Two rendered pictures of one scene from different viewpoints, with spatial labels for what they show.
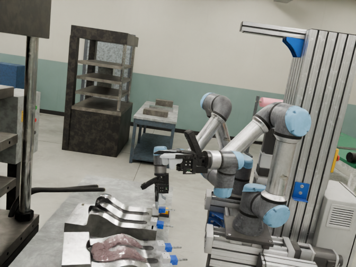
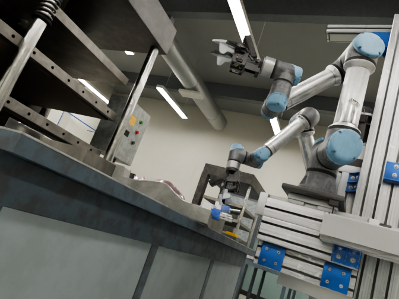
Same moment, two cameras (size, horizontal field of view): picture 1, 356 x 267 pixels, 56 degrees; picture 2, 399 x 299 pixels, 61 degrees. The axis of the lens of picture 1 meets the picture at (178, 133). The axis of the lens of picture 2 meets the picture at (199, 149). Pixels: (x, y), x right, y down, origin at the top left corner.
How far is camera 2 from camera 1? 1.23 m
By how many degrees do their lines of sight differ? 38
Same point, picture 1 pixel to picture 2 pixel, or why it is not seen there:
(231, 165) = (286, 69)
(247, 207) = (313, 159)
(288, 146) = (357, 69)
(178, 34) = not seen: hidden behind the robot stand
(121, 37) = (246, 178)
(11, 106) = (122, 103)
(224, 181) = (277, 86)
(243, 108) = not seen: outside the picture
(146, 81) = not seen: hidden behind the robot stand
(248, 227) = (313, 181)
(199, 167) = (252, 65)
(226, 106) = (312, 110)
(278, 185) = (346, 110)
